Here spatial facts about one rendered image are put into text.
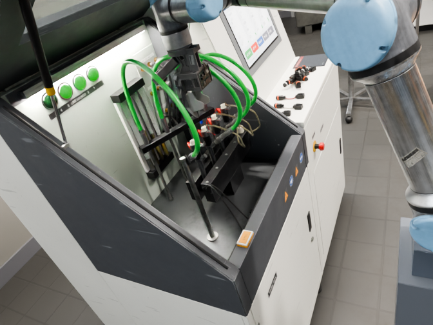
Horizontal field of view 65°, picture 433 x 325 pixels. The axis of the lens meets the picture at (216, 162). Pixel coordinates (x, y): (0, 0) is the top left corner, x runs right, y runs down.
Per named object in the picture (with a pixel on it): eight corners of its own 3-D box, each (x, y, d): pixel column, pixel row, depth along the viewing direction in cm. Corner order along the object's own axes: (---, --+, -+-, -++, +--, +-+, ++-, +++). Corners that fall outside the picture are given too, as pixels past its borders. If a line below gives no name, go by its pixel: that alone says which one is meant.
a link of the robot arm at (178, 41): (154, 37, 87) (171, 27, 92) (161, 55, 89) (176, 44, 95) (178, 33, 83) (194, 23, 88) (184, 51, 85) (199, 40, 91)
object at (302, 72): (305, 90, 149) (303, 78, 146) (282, 91, 155) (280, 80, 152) (316, 69, 165) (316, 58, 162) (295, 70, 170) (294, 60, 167)
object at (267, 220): (252, 304, 93) (240, 268, 85) (238, 300, 96) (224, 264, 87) (306, 167, 136) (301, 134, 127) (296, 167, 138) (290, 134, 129)
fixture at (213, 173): (221, 217, 119) (209, 184, 111) (197, 213, 124) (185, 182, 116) (254, 160, 142) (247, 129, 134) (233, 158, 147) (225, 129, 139)
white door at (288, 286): (287, 410, 130) (252, 311, 92) (281, 407, 131) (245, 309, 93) (323, 271, 173) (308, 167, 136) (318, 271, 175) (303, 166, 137)
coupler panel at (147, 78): (167, 129, 137) (138, 55, 120) (160, 129, 139) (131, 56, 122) (183, 113, 146) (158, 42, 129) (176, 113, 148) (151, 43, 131)
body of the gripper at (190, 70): (202, 94, 91) (188, 50, 85) (176, 95, 95) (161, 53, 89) (214, 82, 96) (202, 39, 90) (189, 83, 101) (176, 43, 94)
